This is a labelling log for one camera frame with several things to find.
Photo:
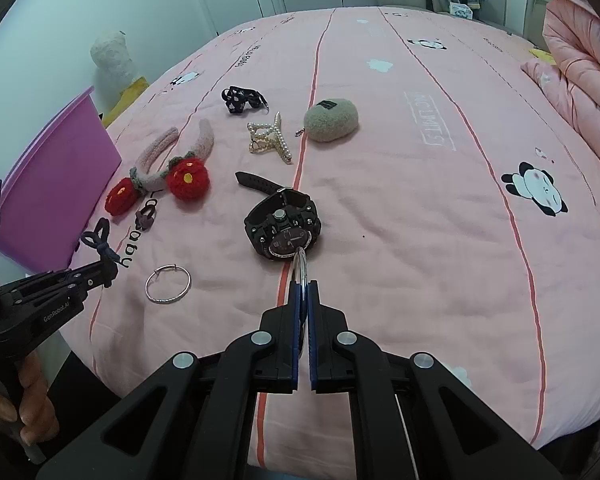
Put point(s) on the pink printed bedsheet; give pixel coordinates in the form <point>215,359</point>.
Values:
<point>405,185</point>

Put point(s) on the yellow and white alpaca plush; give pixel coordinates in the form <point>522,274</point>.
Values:
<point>111,57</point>

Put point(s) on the beige headboard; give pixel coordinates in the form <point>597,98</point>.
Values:
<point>537,5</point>

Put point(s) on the pink quilt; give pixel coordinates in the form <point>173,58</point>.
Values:
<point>580,60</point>

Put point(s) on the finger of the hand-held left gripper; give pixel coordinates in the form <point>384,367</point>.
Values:
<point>97,277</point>
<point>55,279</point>

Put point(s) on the black wrist watch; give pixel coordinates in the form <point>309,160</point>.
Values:
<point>282,225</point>

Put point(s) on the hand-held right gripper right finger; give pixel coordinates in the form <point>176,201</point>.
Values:
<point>314,350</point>

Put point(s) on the purple plastic tub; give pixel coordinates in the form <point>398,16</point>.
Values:
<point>55,175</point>

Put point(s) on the pearl hair claw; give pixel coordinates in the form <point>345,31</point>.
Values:
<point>266,135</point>

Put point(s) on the beige fuzzy pouch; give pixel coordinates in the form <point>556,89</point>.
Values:
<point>330,120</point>

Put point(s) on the person's left hand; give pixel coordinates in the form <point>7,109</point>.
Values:
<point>37,400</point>

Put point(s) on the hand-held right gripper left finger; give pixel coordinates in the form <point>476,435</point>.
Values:
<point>296,340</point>

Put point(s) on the pink headband with red flowers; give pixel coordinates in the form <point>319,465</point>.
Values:
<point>186,182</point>

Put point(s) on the black polka-dot bow clip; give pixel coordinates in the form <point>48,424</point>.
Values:
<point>236,97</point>

